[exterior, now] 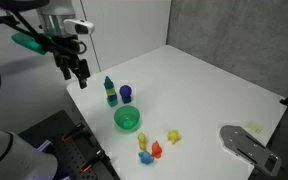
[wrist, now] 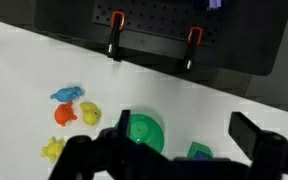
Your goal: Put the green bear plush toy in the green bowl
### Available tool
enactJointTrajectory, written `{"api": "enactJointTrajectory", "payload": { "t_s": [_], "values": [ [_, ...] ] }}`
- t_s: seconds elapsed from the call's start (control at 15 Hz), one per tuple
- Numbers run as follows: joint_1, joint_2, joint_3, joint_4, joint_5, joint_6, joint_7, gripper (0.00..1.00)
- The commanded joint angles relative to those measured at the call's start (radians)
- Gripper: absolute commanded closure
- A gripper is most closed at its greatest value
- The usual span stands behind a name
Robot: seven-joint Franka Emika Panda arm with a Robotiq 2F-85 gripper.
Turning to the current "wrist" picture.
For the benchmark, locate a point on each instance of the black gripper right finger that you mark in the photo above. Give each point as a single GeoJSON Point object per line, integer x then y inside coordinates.
{"type": "Point", "coordinates": [253, 141]}

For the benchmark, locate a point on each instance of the yellow duck plush toy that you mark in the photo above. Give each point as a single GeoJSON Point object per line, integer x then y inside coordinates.
{"type": "Point", "coordinates": [90, 113]}

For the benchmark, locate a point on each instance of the green bowl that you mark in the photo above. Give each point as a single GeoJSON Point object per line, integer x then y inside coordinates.
{"type": "Point", "coordinates": [144, 129]}

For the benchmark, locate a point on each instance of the yellow star plush toy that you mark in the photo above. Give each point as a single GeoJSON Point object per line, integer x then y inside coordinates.
{"type": "Point", "coordinates": [53, 149]}

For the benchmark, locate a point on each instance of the left orange black clamp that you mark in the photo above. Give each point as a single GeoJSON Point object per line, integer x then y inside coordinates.
{"type": "Point", "coordinates": [117, 25]}

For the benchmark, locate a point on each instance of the black perforated board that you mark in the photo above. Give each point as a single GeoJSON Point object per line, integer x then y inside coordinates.
{"type": "Point", "coordinates": [241, 35]}

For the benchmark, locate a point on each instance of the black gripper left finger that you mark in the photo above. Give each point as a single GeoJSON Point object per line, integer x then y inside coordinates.
{"type": "Point", "coordinates": [123, 124]}

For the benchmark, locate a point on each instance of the orange black clamp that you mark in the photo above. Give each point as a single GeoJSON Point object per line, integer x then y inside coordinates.
{"type": "Point", "coordinates": [193, 40]}
{"type": "Point", "coordinates": [117, 25]}

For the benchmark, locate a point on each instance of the orange plush toy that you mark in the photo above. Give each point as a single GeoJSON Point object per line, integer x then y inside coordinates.
{"type": "Point", "coordinates": [64, 113]}

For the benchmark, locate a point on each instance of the green base block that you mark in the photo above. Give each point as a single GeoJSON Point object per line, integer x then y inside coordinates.
{"type": "Point", "coordinates": [199, 151]}

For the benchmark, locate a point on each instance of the right orange black clamp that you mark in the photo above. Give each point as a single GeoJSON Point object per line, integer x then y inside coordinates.
{"type": "Point", "coordinates": [193, 40]}

